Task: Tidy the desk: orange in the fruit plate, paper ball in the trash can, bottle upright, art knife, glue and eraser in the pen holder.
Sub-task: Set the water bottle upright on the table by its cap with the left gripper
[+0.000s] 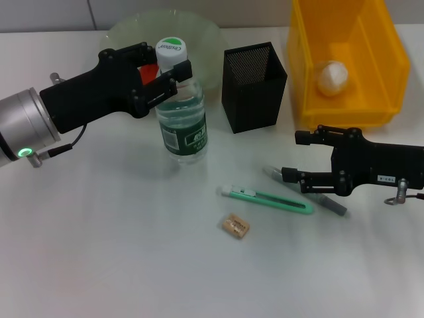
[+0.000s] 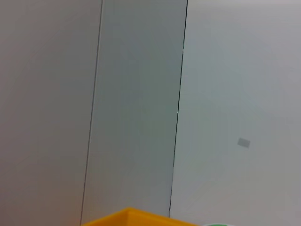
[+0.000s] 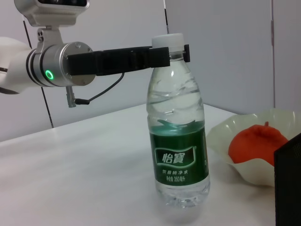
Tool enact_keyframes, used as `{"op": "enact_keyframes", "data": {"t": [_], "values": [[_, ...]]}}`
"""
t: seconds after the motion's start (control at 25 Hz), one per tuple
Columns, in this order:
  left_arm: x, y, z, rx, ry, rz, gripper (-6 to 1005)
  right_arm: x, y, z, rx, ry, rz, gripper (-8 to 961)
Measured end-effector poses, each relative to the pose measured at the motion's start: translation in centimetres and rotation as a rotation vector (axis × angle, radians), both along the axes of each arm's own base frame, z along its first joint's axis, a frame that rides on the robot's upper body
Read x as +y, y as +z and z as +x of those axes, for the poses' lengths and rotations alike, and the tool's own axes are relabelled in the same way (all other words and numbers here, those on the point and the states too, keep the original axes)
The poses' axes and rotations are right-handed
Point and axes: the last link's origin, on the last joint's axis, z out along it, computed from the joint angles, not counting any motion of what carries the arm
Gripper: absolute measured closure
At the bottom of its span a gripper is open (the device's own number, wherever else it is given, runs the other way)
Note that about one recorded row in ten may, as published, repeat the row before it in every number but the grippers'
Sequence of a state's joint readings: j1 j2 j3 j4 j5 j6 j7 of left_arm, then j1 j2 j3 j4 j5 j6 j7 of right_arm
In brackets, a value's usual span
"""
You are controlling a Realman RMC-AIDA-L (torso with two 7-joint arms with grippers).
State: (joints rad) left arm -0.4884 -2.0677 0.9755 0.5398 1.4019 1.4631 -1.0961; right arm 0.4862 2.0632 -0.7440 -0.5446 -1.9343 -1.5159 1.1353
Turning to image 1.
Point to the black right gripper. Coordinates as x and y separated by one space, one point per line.
374 165

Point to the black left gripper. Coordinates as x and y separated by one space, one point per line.
99 92

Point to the red-orange fruit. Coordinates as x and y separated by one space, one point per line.
149 74

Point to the clear green-label water bottle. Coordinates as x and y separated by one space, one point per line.
183 132

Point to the white paper ball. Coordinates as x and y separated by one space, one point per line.
333 79

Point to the grey pen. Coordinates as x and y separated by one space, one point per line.
331 205

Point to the translucent green fruit plate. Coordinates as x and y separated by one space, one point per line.
205 43

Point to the green utility knife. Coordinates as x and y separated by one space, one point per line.
265 198

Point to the black mesh pen holder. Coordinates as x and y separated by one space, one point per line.
255 99

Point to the yellow plastic bin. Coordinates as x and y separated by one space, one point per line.
374 83

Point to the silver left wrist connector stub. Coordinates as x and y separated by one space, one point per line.
56 78

